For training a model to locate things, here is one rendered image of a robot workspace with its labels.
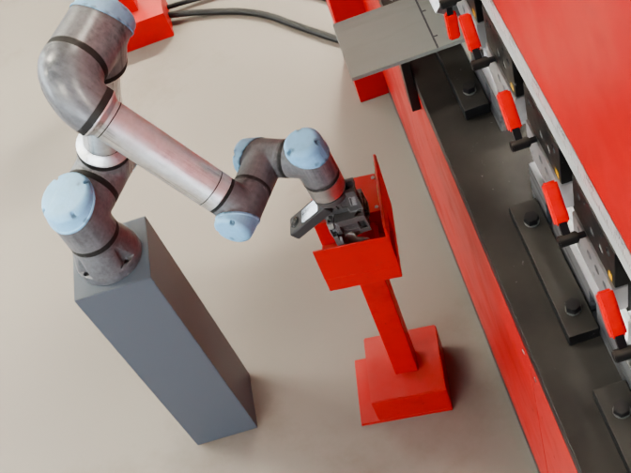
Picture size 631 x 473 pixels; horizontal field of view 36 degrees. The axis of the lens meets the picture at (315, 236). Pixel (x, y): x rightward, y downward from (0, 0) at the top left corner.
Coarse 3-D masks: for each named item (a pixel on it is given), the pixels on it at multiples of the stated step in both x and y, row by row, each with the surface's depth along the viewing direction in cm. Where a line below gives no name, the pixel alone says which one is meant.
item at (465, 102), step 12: (456, 48) 206; (444, 60) 205; (456, 60) 204; (468, 60) 203; (444, 72) 206; (456, 72) 202; (468, 72) 201; (456, 84) 200; (480, 84) 198; (456, 96) 199; (468, 96) 197; (480, 96) 196; (468, 108) 195; (480, 108) 196
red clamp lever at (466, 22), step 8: (464, 16) 163; (464, 24) 163; (472, 24) 163; (464, 32) 164; (472, 32) 163; (472, 40) 163; (472, 48) 164; (480, 56) 164; (472, 64) 164; (480, 64) 163; (488, 64) 164
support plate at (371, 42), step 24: (408, 0) 205; (336, 24) 206; (360, 24) 204; (384, 24) 202; (408, 24) 200; (432, 24) 198; (360, 48) 200; (384, 48) 198; (408, 48) 196; (432, 48) 194; (360, 72) 196
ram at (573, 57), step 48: (528, 0) 127; (576, 0) 104; (624, 0) 88; (528, 48) 137; (576, 48) 111; (624, 48) 93; (576, 96) 119; (624, 96) 99; (576, 144) 127; (624, 144) 104; (624, 192) 111; (624, 240) 119
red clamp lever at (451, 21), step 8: (440, 0) 177; (448, 0) 177; (456, 0) 177; (448, 8) 178; (448, 16) 179; (456, 16) 180; (448, 24) 181; (456, 24) 181; (448, 32) 182; (456, 32) 182
